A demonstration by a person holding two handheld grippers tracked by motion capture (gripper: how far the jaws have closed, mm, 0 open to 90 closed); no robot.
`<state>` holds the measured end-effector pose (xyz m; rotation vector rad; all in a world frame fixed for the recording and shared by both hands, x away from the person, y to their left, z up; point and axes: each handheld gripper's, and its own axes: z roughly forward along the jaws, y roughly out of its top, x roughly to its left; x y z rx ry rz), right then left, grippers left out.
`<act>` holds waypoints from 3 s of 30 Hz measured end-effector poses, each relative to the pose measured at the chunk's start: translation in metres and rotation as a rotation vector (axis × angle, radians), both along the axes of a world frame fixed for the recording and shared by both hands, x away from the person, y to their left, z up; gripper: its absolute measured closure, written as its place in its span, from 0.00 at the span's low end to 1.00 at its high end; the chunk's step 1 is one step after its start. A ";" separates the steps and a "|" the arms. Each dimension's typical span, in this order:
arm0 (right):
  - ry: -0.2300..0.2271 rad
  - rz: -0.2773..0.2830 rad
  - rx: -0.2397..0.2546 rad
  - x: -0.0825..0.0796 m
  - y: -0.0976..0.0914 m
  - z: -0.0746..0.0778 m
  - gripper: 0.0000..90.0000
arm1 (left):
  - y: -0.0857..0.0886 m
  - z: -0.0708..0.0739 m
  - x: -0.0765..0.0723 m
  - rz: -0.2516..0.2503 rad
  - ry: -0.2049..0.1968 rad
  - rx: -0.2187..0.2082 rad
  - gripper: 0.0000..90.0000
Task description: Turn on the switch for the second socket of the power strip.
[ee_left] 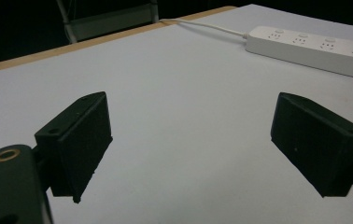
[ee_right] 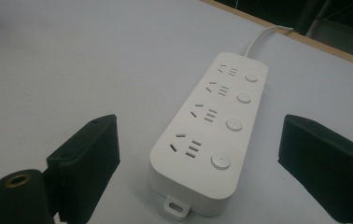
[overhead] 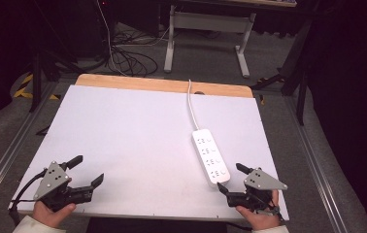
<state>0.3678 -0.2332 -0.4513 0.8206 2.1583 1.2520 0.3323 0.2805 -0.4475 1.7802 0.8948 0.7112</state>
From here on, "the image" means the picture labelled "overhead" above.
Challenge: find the aluminium floor rail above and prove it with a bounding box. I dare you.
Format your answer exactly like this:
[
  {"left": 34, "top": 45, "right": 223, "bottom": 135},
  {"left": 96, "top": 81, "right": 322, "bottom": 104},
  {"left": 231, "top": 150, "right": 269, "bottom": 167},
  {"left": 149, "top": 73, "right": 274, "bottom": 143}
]
[
  {"left": 0, "top": 81, "right": 60, "bottom": 209},
  {"left": 284, "top": 96, "right": 349, "bottom": 233}
]

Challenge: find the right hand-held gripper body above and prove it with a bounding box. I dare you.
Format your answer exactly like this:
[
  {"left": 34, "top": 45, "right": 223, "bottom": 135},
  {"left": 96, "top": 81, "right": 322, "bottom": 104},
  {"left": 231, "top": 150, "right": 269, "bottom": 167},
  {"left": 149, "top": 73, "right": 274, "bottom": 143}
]
[{"left": 226, "top": 167, "right": 288, "bottom": 214}]

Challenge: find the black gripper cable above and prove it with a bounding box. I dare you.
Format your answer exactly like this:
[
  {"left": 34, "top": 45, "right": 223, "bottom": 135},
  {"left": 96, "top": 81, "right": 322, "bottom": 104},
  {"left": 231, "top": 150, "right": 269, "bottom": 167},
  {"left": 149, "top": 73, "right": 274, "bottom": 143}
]
[{"left": 8, "top": 168, "right": 49, "bottom": 227}]

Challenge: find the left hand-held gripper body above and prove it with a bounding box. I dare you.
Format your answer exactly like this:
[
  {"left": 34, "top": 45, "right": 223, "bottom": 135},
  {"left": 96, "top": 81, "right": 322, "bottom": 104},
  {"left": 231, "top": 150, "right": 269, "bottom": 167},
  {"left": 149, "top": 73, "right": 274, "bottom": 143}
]
[{"left": 33, "top": 160, "right": 94, "bottom": 214}]

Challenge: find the thin white floor cable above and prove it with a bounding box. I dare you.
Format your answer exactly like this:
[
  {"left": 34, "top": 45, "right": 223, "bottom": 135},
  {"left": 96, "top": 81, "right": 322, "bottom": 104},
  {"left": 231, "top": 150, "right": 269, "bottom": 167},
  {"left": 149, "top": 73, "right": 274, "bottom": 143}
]
[{"left": 96, "top": 0, "right": 129, "bottom": 78}]

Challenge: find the white power strip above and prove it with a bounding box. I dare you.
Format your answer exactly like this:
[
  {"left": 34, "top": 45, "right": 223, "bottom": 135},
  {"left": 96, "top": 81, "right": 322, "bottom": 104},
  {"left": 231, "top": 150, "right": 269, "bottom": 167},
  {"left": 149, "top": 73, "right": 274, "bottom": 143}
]
[{"left": 191, "top": 128, "right": 232, "bottom": 188}]

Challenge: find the black metal stand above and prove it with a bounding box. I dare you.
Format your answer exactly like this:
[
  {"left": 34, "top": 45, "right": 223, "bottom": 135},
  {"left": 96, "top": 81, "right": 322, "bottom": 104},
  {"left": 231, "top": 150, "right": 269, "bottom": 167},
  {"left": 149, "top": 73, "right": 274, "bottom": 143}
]
[
  {"left": 29, "top": 0, "right": 86, "bottom": 114},
  {"left": 250, "top": 17, "right": 315, "bottom": 126}
]

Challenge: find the white power strip cable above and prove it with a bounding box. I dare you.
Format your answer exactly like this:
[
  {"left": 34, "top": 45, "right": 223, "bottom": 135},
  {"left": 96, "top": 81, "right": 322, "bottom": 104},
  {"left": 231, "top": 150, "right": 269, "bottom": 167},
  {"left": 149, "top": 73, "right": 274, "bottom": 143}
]
[{"left": 186, "top": 79, "right": 202, "bottom": 132}]

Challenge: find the black cable tangle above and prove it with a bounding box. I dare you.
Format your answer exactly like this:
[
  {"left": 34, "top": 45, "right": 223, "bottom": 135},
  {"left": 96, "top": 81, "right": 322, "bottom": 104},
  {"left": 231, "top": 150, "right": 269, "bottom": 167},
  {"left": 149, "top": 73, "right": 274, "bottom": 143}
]
[{"left": 106, "top": 44, "right": 159, "bottom": 78}]

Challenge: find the yellow and black floor tape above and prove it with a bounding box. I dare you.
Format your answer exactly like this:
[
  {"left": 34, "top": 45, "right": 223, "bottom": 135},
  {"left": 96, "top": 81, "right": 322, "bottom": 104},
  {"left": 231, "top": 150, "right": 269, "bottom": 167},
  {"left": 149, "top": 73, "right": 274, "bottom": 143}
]
[{"left": 13, "top": 73, "right": 61, "bottom": 101}]

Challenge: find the person's left hand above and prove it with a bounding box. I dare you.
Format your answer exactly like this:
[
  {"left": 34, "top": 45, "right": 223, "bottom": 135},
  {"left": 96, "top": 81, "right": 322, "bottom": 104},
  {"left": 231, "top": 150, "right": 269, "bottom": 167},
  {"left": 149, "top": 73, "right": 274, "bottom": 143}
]
[{"left": 31, "top": 200, "right": 77, "bottom": 229}]

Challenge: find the white metal table frame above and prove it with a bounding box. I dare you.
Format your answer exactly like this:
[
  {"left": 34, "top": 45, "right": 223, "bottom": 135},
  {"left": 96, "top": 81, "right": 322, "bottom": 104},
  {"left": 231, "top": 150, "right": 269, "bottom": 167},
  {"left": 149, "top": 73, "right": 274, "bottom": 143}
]
[{"left": 163, "top": 0, "right": 298, "bottom": 79}]

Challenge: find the person's right hand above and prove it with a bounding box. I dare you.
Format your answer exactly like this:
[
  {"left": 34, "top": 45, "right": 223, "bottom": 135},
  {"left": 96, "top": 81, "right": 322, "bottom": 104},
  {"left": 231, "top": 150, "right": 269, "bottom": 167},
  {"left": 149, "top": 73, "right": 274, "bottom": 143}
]
[{"left": 235, "top": 189, "right": 284, "bottom": 232}]

